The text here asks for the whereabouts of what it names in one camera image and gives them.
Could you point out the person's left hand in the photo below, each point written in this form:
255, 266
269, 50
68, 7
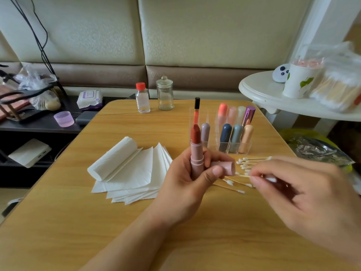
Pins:
180, 192

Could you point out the black low shelf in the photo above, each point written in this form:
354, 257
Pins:
42, 131

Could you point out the pile of cotton swabs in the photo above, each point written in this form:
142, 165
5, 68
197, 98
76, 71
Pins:
251, 163

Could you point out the clear bottle red cap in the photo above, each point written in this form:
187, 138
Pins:
143, 100

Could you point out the red lipstick mauve tube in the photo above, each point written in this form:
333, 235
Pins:
205, 135

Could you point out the clear acrylic lipstick organizer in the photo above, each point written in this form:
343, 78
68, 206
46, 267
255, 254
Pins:
225, 135

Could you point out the stack of white tissues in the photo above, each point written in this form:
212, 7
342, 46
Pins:
132, 175

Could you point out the person's left forearm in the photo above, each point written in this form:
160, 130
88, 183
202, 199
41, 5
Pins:
127, 251

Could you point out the crumpled clear plastic bag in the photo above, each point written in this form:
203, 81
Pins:
31, 80

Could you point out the yellow-green bin with bag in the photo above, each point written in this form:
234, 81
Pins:
324, 148

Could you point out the person's right hand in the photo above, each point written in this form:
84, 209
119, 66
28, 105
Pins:
313, 209

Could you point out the white tissue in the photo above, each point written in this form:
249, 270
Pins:
113, 159

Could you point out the small purple plastic cup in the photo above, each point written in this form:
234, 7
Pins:
64, 119

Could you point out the pink tray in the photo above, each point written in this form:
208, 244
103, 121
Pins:
7, 107

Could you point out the white mug green leaf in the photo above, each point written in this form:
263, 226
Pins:
299, 81

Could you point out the white panda figure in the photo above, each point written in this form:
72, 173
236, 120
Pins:
281, 73

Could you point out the wet wipes pack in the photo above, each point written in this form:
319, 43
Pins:
89, 100

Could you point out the glass jar with lid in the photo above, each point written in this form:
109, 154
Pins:
164, 96

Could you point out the white round side table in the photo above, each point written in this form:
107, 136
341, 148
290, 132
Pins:
262, 93

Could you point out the red lipstick dusty pink tube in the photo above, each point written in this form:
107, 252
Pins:
197, 155

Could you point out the beige padded backrest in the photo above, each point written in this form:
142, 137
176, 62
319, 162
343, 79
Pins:
225, 28

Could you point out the white power bank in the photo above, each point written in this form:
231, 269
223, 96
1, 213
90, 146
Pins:
29, 153

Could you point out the dusty pink lipstick cap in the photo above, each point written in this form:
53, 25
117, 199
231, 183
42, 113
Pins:
224, 167

